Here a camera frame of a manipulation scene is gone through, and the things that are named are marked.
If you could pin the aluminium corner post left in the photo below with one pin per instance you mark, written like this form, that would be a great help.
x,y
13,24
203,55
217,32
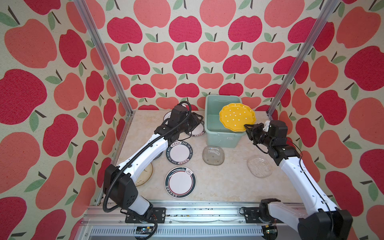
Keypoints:
x,y
90,24

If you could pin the cream plate brown rim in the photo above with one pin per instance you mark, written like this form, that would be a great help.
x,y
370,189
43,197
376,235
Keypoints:
x,y
145,175

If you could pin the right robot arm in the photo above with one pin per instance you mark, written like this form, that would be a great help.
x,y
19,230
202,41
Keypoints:
x,y
321,219

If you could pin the clear glass square plate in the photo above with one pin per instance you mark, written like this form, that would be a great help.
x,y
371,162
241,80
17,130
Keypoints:
x,y
213,156

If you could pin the aluminium corner post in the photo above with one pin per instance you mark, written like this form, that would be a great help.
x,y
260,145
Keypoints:
x,y
319,24
90,24

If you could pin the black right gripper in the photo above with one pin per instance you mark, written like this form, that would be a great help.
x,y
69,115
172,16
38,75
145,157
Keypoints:
x,y
253,131

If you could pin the yellow dotted scalloped plate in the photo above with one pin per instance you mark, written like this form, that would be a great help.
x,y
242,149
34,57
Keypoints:
x,y
235,116

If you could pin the clear glass round plate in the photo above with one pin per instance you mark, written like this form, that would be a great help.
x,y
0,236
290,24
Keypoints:
x,y
259,167

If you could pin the mint green plastic bin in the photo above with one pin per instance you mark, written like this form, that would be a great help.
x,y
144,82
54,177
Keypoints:
x,y
217,134

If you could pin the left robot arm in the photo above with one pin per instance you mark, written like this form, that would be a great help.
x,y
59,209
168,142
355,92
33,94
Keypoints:
x,y
119,181

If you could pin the white plate dark red-green rim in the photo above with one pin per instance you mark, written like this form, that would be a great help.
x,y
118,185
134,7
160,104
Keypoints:
x,y
180,182

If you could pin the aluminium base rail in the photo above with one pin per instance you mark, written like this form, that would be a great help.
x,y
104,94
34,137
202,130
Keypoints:
x,y
181,220

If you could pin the green rim plate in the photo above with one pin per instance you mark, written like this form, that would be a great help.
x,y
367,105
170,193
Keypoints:
x,y
198,131
179,153

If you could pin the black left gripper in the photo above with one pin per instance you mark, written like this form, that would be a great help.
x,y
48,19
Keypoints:
x,y
193,117

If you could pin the aluminium corner post right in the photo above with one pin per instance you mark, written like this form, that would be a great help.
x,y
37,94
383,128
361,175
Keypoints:
x,y
319,24

